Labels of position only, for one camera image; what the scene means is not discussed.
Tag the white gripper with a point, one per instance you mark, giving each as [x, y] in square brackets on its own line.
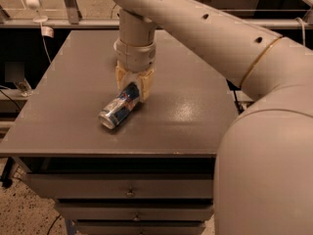
[134, 57]

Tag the red bull can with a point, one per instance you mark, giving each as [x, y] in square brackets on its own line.
[117, 110]

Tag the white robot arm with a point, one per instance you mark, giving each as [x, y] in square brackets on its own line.
[263, 180]

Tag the grey drawer cabinet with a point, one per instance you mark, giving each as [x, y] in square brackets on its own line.
[115, 165]

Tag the plastic water bottle on ledge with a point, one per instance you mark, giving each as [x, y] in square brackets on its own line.
[24, 88]

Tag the top drawer knob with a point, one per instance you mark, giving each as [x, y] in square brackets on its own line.
[130, 193]

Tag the drawer knob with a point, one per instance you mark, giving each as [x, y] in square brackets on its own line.
[130, 193]
[137, 218]

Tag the white webcam on stand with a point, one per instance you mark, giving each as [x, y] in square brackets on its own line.
[35, 5]

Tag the white tag on cable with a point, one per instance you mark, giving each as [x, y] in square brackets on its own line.
[47, 31]

